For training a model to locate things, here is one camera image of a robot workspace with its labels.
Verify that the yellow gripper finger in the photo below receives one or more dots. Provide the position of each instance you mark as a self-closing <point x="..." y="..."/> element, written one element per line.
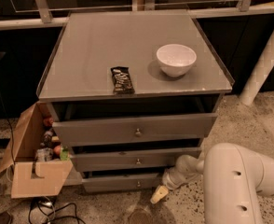
<point x="159" y="194"/>

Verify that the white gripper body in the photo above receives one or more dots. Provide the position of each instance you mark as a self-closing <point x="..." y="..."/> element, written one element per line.
<point x="171" y="178"/>

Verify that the grey bottom drawer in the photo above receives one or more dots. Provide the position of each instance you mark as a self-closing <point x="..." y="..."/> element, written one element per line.
<point x="121" y="182"/>

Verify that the grey drawer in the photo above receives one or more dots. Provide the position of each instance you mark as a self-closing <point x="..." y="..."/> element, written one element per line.
<point x="92" y="132"/>
<point x="131" y="159"/>
<point x="121" y="182"/>

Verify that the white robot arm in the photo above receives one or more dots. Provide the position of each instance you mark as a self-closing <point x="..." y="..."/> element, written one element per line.
<point x="234" y="177"/>

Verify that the grey middle drawer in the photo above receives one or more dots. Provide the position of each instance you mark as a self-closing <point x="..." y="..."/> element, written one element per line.
<point x="131" y="159"/>

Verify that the grey top drawer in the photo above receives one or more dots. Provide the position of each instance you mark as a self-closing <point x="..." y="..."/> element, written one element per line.
<point x="92" y="132"/>

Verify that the grey drawer cabinet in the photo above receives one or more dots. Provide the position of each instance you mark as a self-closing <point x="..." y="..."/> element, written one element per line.
<point x="78" y="84"/>

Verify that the open cardboard box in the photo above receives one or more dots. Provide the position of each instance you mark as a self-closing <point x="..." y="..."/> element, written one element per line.
<point x="43" y="179"/>

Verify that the green item in box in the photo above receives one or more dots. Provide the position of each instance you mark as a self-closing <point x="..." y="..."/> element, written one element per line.
<point x="64" y="154"/>

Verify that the black snack bar wrapper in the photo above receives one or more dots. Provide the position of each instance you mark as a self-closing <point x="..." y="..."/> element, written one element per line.
<point x="121" y="80"/>

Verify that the red apple in box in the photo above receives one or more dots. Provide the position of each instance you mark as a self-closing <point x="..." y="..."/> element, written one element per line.
<point x="57" y="150"/>

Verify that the white ceramic bowl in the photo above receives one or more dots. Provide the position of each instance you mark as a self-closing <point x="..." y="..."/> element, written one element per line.
<point x="175" y="60"/>

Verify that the glass jar in box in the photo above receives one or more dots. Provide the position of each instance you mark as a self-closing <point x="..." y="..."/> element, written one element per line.
<point x="44" y="154"/>

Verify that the dark bottle in box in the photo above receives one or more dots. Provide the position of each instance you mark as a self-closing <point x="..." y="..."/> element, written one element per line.
<point x="47" y="138"/>

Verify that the white diagonal pole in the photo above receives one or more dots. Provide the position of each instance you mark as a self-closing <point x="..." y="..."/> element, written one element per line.
<point x="259" y="74"/>

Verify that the metal railing frame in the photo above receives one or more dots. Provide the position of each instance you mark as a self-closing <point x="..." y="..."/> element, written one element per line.
<point x="43" y="6"/>

